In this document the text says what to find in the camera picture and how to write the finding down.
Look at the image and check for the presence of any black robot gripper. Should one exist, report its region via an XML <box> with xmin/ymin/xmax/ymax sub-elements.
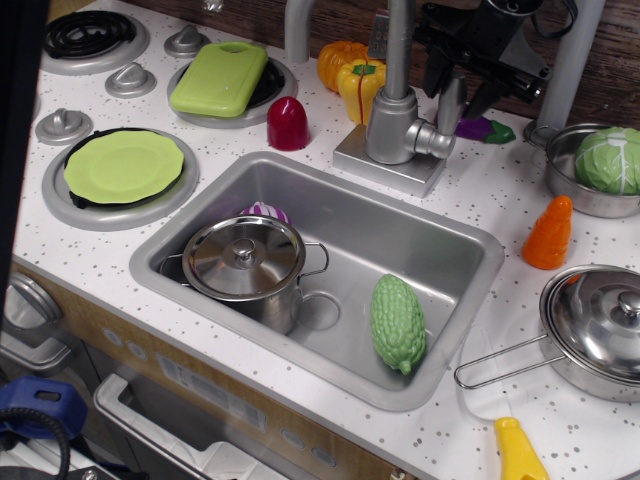
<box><xmin>414</xmin><ymin>1</ymin><xmax>551</xmax><ymax>119</ymax></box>

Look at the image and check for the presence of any silver faucet lever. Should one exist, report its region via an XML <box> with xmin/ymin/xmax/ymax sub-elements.
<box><xmin>437</xmin><ymin>71</ymin><xmax>467</xmax><ymax>136</ymax></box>

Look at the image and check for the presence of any purple toy eggplant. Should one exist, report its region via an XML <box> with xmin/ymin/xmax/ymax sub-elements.
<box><xmin>451</xmin><ymin>103</ymin><xmax>516</xmax><ymax>145</ymax></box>

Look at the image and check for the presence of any grey toy spatula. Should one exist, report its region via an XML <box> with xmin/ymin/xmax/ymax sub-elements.
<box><xmin>368</xmin><ymin>9</ymin><xmax>390</xmax><ymax>60</ymax></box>

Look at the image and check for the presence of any silver toy faucet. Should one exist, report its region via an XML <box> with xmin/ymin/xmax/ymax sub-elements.
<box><xmin>333</xmin><ymin>1</ymin><xmax>455</xmax><ymax>198</ymax></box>

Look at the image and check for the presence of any yellow toy bell pepper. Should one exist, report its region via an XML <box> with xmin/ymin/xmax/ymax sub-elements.
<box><xmin>336</xmin><ymin>59</ymin><xmax>386</xmax><ymax>125</ymax></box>

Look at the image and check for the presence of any orange toy pumpkin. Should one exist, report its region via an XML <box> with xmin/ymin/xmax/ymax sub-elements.
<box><xmin>317</xmin><ymin>40</ymin><xmax>368</xmax><ymax>92</ymax></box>

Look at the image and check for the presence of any steel pot with cabbage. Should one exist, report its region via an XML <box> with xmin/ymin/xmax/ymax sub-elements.
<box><xmin>524</xmin><ymin>121</ymin><xmax>639</xmax><ymax>219</ymax></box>

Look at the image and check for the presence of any green toy cabbage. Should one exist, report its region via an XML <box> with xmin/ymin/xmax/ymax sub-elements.
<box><xmin>575</xmin><ymin>127</ymin><xmax>639</xmax><ymax>196</ymax></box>

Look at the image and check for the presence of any dark red toy vegetable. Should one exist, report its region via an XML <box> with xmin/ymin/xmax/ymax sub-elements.
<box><xmin>267</xmin><ymin>96</ymin><xmax>311</xmax><ymax>151</ymax></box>

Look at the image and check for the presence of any grey burner under board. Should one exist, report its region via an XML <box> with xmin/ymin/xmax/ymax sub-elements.
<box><xmin>170</xmin><ymin>58</ymin><xmax>298</xmax><ymax>129</ymax></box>

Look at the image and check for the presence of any grey sink basin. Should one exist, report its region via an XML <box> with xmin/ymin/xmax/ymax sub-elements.
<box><xmin>130</xmin><ymin>152</ymin><xmax>504</xmax><ymax>411</ymax></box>

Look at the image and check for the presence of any orange toy carrot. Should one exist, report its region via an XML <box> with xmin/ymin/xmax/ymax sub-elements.
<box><xmin>521</xmin><ymin>195</ymin><xmax>573</xmax><ymax>270</ymax></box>

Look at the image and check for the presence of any green plastic cutting board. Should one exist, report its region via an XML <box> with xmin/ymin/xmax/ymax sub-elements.
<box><xmin>169</xmin><ymin>41</ymin><xmax>268</xmax><ymax>118</ymax></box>

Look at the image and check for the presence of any purple white toy onion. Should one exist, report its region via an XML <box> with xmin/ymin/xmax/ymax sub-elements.
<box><xmin>240</xmin><ymin>201</ymin><xmax>292</xmax><ymax>225</ymax></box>

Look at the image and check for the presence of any green toy bitter gourd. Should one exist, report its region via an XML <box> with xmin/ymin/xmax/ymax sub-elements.
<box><xmin>370</xmin><ymin>274</ymin><xmax>427</xmax><ymax>375</ymax></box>

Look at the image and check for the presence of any steel saucepan lid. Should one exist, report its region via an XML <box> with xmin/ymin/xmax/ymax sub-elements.
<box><xmin>541</xmin><ymin>265</ymin><xmax>639</xmax><ymax>382</ymax></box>

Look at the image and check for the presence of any steel pot lid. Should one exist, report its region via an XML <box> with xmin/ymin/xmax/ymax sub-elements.
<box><xmin>182</xmin><ymin>215</ymin><xmax>306</xmax><ymax>302</ymax></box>

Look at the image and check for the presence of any grey stove knob back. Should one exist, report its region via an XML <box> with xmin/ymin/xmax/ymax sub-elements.
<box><xmin>164</xmin><ymin>25</ymin><xmax>210</xmax><ymax>58</ymax></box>

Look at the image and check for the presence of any grey stove knob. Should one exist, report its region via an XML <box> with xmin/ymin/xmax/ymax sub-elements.
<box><xmin>164</xmin><ymin>25</ymin><xmax>210</xmax><ymax>58</ymax></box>
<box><xmin>105</xmin><ymin>62</ymin><xmax>157</xmax><ymax>98</ymax></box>
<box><xmin>35</xmin><ymin>108</ymin><xmax>93</xmax><ymax>145</ymax></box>

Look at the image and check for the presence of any steel pot in sink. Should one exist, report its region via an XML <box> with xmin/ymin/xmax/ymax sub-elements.
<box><xmin>159</xmin><ymin>242</ymin><xmax>328</xmax><ymax>334</ymax></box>

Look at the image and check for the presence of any grey stove knob middle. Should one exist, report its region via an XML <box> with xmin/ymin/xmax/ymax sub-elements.
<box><xmin>105</xmin><ymin>62</ymin><xmax>157</xmax><ymax>98</ymax></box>

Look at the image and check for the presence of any green plastic plate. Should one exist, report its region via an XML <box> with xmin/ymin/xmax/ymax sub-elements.
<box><xmin>63</xmin><ymin>130</ymin><xmax>185</xmax><ymax>205</ymax></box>

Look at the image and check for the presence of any grey burner under plate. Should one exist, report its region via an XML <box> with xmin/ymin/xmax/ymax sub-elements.
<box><xmin>42</xmin><ymin>128</ymin><xmax>199</xmax><ymax>231</ymax></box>

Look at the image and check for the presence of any black coil burner back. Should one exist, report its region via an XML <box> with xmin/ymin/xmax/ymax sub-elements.
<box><xmin>40</xmin><ymin>10</ymin><xmax>150</xmax><ymax>76</ymax></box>

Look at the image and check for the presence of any grey stove knob front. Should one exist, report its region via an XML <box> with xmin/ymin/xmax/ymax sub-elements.
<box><xmin>35</xmin><ymin>108</ymin><xmax>93</xmax><ymax>145</ymax></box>

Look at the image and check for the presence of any grey oven dial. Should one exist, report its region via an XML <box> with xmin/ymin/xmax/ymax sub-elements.
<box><xmin>3</xmin><ymin>272</ymin><xmax>63</xmax><ymax>347</ymax></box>

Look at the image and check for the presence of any blue clamp device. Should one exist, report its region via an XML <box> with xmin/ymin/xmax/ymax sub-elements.
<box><xmin>1</xmin><ymin>376</ymin><xmax>88</xmax><ymax>440</ymax></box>

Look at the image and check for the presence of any grey post right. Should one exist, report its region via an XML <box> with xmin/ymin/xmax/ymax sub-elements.
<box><xmin>534</xmin><ymin>0</ymin><xmax>605</xmax><ymax>138</ymax></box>

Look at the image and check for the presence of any grey post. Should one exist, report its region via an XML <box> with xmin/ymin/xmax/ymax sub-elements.
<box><xmin>534</xmin><ymin>0</ymin><xmax>605</xmax><ymax>138</ymax></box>
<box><xmin>284</xmin><ymin>0</ymin><xmax>315</xmax><ymax>64</ymax></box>

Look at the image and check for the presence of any grey post left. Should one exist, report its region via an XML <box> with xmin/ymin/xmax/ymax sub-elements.
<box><xmin>284</xmin><ymin>0</ymin><xmax>315</xmax><ymax>64</ymax></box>

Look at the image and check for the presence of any steel saucepan with handle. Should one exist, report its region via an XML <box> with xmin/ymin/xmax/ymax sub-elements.
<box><xmin>454</xmin><ymin>264</ymin><xmax>639</xmax><ymax>403</ymax></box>

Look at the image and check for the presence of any yellow toy handle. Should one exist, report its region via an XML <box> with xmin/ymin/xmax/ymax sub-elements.
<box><xmin>494</xmin><ymin>417</ymin><xmax>550</xmax><ymax>480</ymax></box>

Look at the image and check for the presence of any white oven door handle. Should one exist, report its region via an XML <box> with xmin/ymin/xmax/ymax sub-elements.
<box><xmin>94</xmin><ymin>374</ymin><xmax>279</xmax><ymax>479</ymax></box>

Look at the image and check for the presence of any black cable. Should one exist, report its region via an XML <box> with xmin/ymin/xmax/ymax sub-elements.
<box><xmin>0</xmin><ymin>405</ymin><xmax>79</xmax><ymax>480</ymax></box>

